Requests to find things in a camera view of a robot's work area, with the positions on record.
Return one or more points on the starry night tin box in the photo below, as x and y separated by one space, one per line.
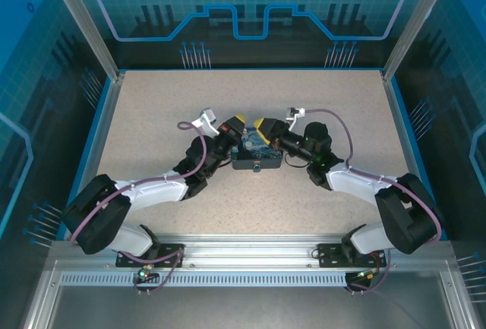
254 150

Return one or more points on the small blue padlock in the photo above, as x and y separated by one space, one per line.
257 168

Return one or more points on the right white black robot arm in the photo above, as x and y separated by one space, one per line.
353 184

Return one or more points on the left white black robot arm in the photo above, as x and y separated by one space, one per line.
159 190

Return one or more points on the small led circuit board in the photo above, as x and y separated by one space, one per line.
144 273
365 276

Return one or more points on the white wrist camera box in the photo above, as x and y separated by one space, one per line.
205 118
297 112

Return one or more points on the aluminium mounting rail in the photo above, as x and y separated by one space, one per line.
250 247

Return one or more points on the aluminium side rail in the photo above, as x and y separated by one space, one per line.
99 146

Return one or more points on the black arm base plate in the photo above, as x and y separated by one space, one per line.
171 255
328 257

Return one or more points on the aluminium frame post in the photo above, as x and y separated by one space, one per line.
85 25
417 25

